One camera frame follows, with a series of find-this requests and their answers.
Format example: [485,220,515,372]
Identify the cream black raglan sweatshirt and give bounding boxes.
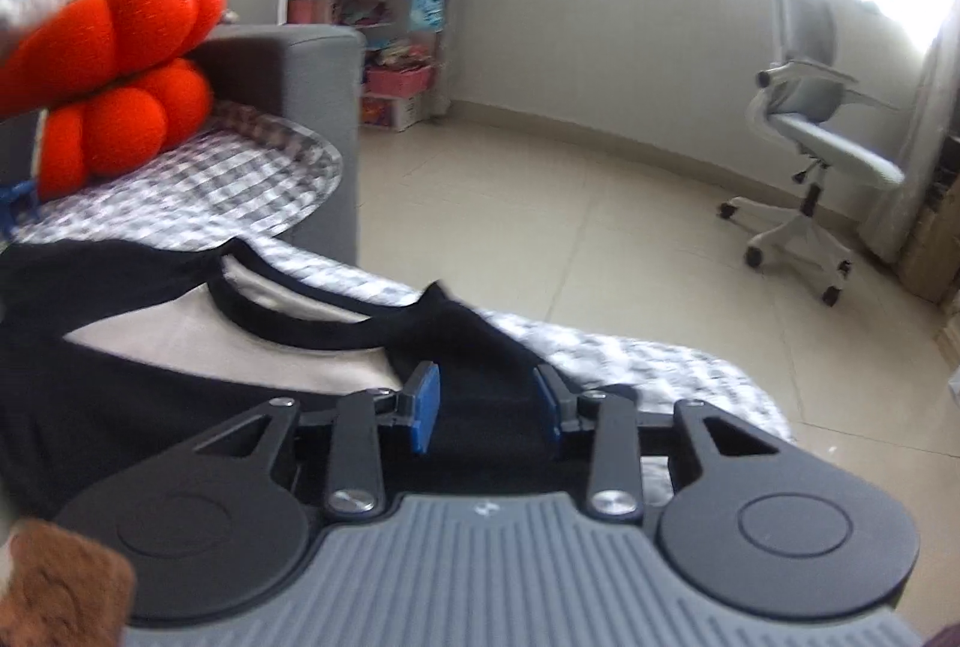
[2,239,589,519]

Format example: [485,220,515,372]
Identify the grey checked quilted bedcover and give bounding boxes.
[2,108,789,519]

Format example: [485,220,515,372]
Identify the white grey office chair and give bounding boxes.
[718,0,905,308]

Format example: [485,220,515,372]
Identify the wooden desk shelf unit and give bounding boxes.
[896,132,958,305]

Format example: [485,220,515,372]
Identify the white desk with shelves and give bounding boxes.
[229,0,452,132]

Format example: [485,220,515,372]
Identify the brown furry patch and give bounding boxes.
[2,519,137,647]

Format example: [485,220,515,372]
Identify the red flower plush cushion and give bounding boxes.
[2,0,226,200]

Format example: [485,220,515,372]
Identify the blue stool phone stand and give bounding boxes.
[0,179,41,241]

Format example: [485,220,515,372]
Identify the right grey curtain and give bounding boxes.
[857,14,958,266]

